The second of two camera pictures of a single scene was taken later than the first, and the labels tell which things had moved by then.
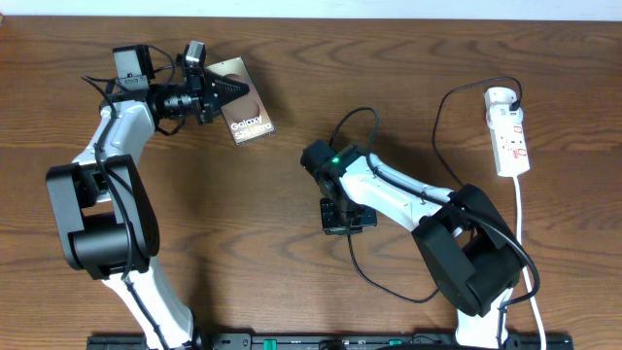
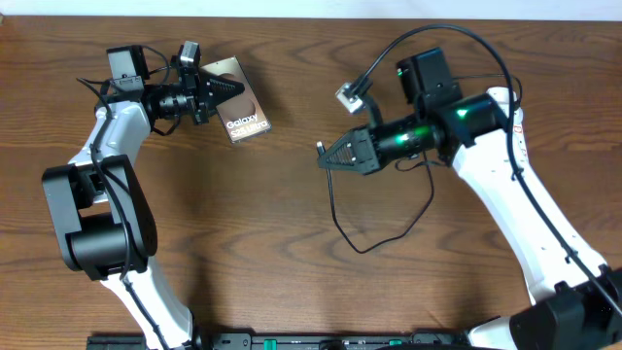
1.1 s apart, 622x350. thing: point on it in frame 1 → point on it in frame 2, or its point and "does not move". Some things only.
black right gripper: (331, 227) → (362, 151)
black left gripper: (207, 95) does not move
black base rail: (326, 341) does not move
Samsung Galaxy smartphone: (247, 117) does not move
